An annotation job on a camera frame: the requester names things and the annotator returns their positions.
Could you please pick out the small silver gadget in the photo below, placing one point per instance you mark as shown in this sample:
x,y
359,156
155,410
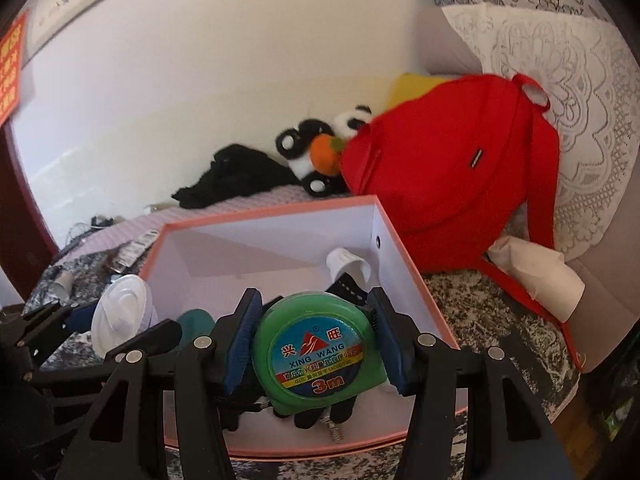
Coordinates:
x,y
159,206

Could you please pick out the white lace cover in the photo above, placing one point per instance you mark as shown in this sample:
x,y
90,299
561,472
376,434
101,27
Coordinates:
x,y
575,110

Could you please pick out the yellow pillow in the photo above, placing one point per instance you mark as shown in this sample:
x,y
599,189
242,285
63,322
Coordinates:
x,y
410,90

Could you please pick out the green tape measure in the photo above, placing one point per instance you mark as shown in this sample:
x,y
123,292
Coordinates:
x,y
310,355

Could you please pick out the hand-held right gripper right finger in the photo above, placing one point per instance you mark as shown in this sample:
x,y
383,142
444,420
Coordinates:
x,y
395,355

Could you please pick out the black knit glove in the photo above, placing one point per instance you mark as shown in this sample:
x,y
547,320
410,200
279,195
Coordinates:
x,y
310,417
350,292

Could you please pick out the purple quilted mattress pad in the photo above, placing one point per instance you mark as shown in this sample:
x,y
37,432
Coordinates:
x,y
200,215

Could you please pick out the black cloth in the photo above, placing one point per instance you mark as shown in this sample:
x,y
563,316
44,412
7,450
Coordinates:
x,y
235,170

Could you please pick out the grey black printed blanket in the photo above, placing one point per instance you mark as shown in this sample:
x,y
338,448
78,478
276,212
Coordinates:
x,y
500,320

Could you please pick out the white crumpled tissue paper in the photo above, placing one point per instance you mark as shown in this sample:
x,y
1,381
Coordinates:
x,y
540,270

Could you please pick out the panda plush toy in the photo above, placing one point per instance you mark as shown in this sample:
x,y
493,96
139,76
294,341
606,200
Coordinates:
x,y
300,135

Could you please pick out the red door poster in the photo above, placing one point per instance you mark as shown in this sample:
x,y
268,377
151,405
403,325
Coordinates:
x,y
10,70

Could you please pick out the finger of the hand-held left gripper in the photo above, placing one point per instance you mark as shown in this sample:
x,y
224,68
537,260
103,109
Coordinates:
x,y
82,317
150,337

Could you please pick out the red backpack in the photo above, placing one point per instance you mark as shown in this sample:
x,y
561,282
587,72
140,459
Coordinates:
x,y
440,170

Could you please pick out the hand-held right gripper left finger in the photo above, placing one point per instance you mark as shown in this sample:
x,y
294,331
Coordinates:
x,y
245,340

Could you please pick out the white ribbed flared cup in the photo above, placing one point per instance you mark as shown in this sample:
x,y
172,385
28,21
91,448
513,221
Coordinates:
x,y
345,262

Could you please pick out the teal glasses case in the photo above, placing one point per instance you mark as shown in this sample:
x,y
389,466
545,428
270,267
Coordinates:
x,y
195,325

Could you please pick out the dark red wooden door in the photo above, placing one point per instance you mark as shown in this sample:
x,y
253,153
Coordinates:
x,y
20,220

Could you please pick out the brown hair clump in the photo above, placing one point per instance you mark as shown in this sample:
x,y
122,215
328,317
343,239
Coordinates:
x,y
114,261

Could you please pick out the pink cardboard box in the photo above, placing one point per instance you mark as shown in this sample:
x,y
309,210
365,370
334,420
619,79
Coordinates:
x,y
250,250

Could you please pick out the white paper packet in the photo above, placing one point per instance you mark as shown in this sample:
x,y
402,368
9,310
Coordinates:
x,y
140,245

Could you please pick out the white ribbed threaded cap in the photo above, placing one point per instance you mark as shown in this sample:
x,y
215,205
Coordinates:
x,y
125,310

